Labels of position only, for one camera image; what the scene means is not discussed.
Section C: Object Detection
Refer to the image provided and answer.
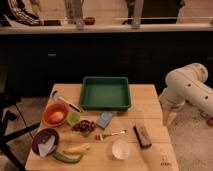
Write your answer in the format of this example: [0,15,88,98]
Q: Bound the blue sponge block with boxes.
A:
[96,111,113,129]

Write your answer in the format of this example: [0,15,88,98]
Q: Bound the white round cup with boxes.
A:
[112,140,130,160]

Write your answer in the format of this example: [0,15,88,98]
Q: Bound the orange bowl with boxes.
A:
[42,103,69,127]

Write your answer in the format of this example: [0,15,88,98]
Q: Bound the white folded paper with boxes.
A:
[38,135,55,157]

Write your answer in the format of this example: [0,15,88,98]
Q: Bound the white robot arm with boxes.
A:
[159,63,213,126]

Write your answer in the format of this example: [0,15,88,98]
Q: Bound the black chair frame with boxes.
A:
[0,93,41,171]

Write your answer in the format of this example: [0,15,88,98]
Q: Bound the green plastic tray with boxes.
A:
[79,76,131,111]

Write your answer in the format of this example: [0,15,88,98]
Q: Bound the orange egg-shaped ball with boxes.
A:
[49,112,64,123]

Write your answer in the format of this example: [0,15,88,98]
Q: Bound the light green cup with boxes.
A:
[67,112,80,126]

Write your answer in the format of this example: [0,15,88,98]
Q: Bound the dark grape bunch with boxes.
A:
[72,120,96,134]

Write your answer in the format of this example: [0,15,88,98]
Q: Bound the person in striped jacket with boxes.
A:
[0,0,41,27]

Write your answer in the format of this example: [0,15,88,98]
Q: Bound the brown black board eraser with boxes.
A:
[133,124,152,149]

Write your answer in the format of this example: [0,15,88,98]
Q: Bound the yellow corn cob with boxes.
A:
[64,143,90,154]

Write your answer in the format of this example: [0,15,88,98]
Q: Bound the green chili pepper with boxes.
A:
[52,152,82,164]

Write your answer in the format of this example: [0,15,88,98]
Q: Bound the dark purple bowl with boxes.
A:
[32,128,59,157]

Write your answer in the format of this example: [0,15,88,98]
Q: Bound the black tablet on counter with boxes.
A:
[44,20,61,26]

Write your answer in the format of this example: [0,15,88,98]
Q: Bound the red bowl on counter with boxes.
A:
[84,17,95,25]

